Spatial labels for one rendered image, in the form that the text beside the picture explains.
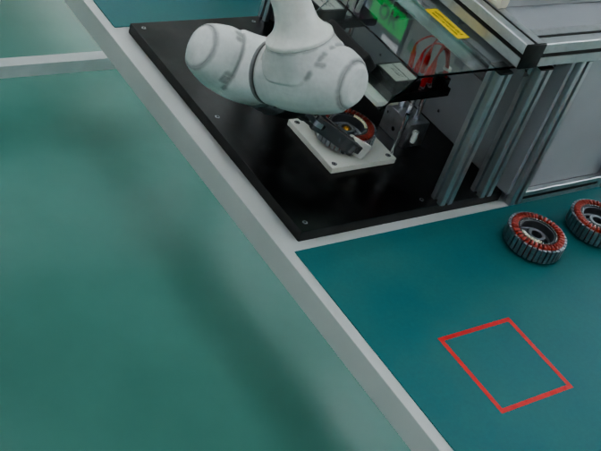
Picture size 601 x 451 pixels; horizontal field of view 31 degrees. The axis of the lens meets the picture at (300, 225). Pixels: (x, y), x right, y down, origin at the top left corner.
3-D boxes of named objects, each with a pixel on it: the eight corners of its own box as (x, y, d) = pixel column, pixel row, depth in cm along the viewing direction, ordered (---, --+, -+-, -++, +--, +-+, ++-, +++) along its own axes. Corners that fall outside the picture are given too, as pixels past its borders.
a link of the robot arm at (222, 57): (224, 106, 180) (285, 117, 172) (163, 73, 167) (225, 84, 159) (244, 45, 181) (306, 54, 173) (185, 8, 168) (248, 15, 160)
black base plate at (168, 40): (298, 242, 178) (301, 232, 177) (128, 32, 214) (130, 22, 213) (498, 200, 205) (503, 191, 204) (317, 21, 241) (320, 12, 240)
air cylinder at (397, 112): (401, 148, 205) (410, 124, 202) (378, 124, 210) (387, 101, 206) (420, 145, 208) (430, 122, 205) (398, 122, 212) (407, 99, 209)
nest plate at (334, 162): (330, 174, 192) (332, 168, 191) (286, 124, 201) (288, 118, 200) (394, 163, 201) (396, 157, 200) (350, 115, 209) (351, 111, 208)
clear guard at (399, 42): (378, 111, 166) (391, 79, 163) (296, 28, 180) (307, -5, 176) (524, 92, 185) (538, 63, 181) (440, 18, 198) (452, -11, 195)
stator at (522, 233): (518, 216, 202) (526, 201, 200) (569, 250, 198) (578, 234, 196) (491, 240, 194) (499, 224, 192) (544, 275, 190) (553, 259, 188)
